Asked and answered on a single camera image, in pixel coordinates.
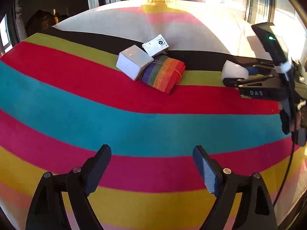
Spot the striped colourful blanket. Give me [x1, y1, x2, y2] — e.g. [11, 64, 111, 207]
[1, 0, 306, 229]

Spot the white printed small box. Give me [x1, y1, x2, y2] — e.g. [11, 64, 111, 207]
[142, 34, 169, 57]

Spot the white cube box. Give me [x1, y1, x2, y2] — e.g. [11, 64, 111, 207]
[116, 45, 154, 80]

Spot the black cable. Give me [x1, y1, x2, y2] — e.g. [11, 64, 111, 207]
[272, 133, 297, 208]

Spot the rainbow folded strap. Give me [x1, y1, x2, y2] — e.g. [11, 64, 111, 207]
[140, 54, 186, 95]

